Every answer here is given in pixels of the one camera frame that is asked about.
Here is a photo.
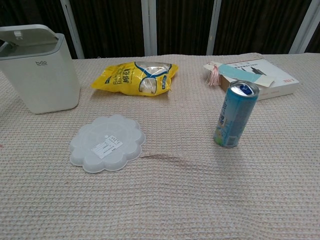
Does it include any white plastic lid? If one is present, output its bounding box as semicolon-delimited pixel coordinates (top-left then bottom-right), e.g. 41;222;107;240
0;24;61;53

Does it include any white metal frame post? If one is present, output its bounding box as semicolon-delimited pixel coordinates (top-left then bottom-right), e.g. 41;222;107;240
59;0;85;60
206;0;222;56
288;0;319;54
141;0;157;57

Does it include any grey plastic trash bin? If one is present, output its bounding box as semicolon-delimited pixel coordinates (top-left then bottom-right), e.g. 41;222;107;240
0;24;81;115

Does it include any clear flower-shaped plastic plate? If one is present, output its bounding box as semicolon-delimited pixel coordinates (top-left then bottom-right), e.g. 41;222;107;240
69;114;147;174

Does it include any yellow marshmallow bag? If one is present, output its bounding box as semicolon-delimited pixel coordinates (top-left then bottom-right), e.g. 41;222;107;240
91;60;180;97

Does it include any light blue drink can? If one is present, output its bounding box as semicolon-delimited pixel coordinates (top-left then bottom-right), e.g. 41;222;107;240
213;80;260;148

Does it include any white book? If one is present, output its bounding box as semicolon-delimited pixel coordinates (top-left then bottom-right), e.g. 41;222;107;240
218;52;300;101

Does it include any teal bookmark with pink tassel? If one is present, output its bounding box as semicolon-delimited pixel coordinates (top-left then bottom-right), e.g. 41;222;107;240
202;62;275;88

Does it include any beige woven tablecloth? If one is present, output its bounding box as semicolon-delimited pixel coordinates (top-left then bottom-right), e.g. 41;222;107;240
0;52;320;240

